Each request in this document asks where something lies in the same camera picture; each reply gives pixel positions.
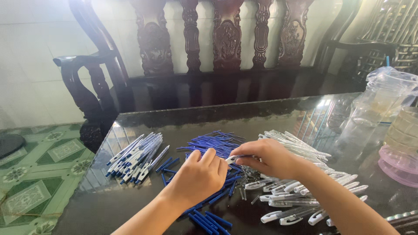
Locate person's right hand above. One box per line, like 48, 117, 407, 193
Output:
229, 138, 315, 184

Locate person's left hand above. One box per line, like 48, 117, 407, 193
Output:
164, 148, 229, 210

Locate single clear barrel white clip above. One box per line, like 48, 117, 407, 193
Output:
225, 155, 259, 165

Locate pile of thin blue refills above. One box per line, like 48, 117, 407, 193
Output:
177, 130, 246, 174

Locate pile of small metal springs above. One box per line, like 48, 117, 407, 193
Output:
234, 165, 262, 205

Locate pile of assembled blue-white pens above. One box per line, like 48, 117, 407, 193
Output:
105, 132, 170, 185

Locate dark carved wooden bench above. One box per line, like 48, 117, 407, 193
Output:
53, 0, 398, 154

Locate heap of clear pen barrels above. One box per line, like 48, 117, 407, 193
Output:
244, 129, 369, 227

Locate clear plastic pitcher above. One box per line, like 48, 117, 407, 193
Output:
350, 76, 416, 128

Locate pink plastic lid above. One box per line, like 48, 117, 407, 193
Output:
378, 145, 418, 188

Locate black round floor object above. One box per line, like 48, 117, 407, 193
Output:
0, 133, 26, 160

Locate clear plastic bag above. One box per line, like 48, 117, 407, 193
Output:
365, 67, 418, 108

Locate metal frame chair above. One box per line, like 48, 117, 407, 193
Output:
353, 0, 418, 84

